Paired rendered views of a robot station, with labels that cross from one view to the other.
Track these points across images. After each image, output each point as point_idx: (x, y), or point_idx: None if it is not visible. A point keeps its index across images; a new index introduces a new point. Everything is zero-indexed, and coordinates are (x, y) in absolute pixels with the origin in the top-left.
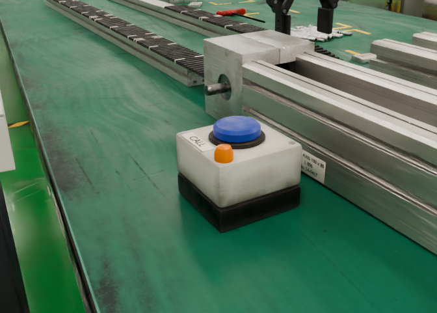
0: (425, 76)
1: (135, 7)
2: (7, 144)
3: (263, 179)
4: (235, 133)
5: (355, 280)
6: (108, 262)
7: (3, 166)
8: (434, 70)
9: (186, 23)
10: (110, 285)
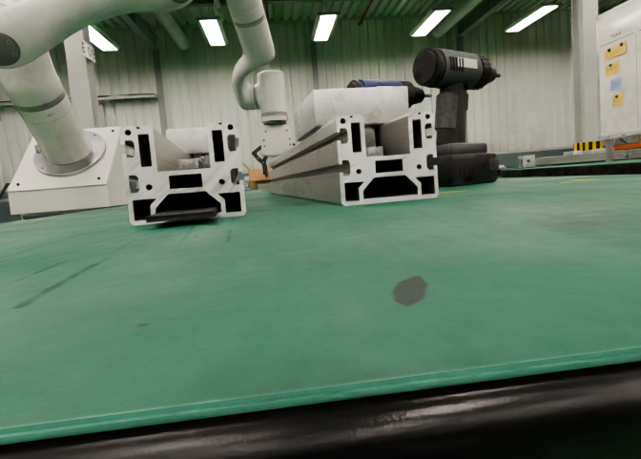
0: (271, 170)
1: (260, 189)
2: (107, 196)
3: None
4: None
5: None
6: (100, 209)
7: (105, 204)
8: (271, 166)
9: (265, 188)
10: (93, 210)
